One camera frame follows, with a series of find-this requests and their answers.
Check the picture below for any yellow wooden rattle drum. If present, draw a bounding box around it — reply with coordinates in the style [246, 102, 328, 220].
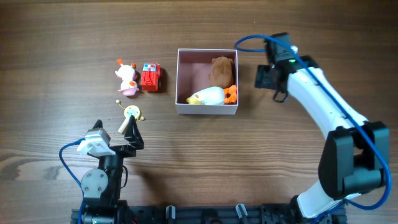
[116, 100, 145, 134]

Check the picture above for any brown plush bear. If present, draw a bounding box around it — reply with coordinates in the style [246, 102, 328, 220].
[209, 56, 234, 88]

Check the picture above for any pink white cow toy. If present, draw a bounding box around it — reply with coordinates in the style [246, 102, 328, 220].
[115, 59, 139, 96]

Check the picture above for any white plush duck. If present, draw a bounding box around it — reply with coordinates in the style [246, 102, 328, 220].
[187, 85, 238, 105]

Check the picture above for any white box pink inside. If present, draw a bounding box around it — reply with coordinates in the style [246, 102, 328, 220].
[175, 49, 239, 115]

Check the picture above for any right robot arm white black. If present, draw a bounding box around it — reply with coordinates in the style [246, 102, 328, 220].
[255, 33, 392, 223]

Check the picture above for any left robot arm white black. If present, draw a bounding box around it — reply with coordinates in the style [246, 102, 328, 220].
[77, 115, 144, 224]

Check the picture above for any black mounting rail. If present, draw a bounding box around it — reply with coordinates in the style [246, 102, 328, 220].
[71, 200, 348, 224]

